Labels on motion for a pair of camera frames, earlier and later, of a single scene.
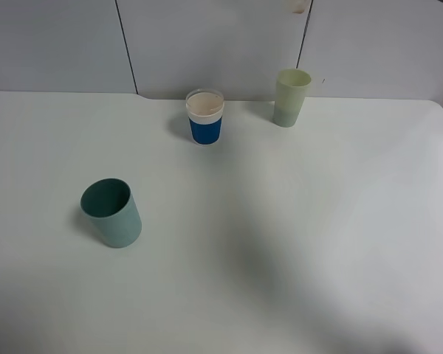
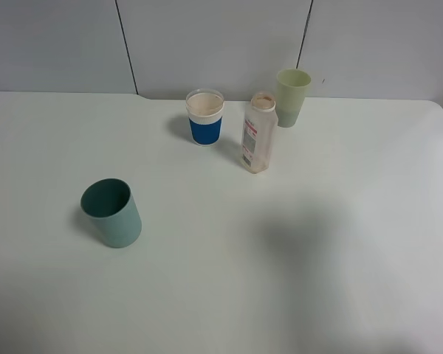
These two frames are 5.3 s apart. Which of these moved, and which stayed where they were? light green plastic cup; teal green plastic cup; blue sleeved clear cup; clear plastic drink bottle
Moved: clear plastic drink bottle
Stayed: teal green plastic cup; light green plastic cup; blue sleeved clear cup
